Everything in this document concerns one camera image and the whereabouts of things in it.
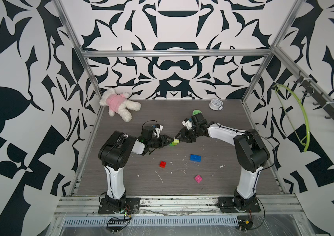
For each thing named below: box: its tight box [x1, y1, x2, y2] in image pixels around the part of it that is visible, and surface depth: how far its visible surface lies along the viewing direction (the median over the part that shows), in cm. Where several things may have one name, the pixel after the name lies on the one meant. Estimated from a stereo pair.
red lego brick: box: [159, 160, 167, 169], surface depth 89 cm
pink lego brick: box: [194, 174, 203, 183], surface depth 83 cm
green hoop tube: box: [272, 84, 310, 153], surface depth 69 cm
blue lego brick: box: [189, 154, 202, 163], surface depth 91 cm
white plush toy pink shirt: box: [99, 87, 141, 123], surface depth 110 cm
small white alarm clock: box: [209, 98, 223, 111], surface depth 117 cm
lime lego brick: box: [171, 139, 180, 146], surface depth 93 cm
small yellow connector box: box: [236, 215, 253, 230], surface depth 72 cm
